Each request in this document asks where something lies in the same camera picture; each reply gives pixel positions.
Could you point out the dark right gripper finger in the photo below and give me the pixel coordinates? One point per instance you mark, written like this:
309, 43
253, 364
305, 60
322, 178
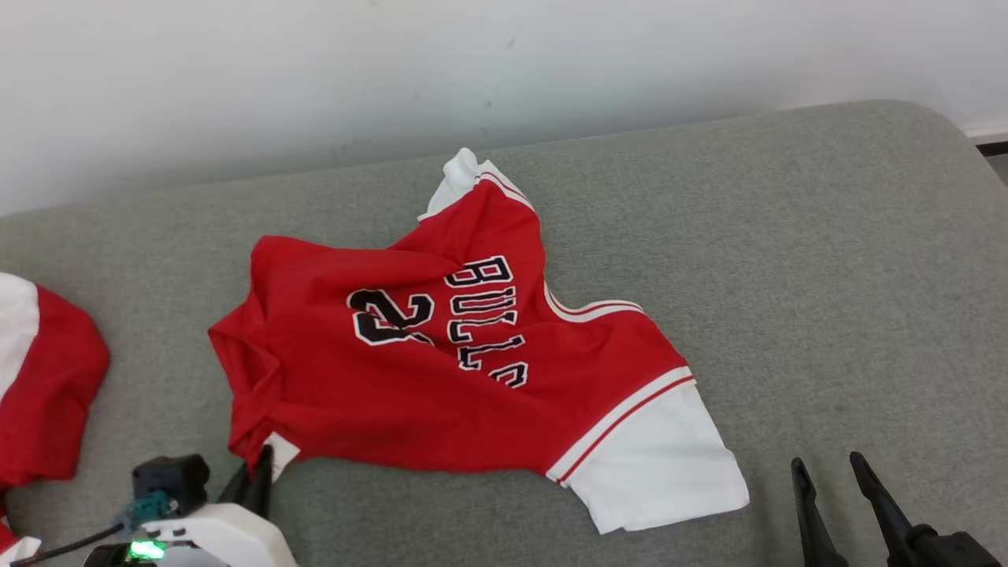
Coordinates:
815, 528
882, 512

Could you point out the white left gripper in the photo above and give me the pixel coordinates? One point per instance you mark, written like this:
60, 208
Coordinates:
236, 539

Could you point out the red Bulls number jersey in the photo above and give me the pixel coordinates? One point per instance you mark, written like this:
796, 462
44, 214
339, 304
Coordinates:
394, 394

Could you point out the red garment with white panel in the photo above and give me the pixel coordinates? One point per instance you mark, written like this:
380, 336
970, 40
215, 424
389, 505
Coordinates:
55, 378

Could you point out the grey fabric sofa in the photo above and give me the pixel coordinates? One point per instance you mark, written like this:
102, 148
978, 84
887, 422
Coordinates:
787, 276

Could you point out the white and black skirting board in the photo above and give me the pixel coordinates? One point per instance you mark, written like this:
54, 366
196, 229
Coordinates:
994, 146

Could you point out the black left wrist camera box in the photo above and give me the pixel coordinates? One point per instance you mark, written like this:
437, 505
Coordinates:
169, 482

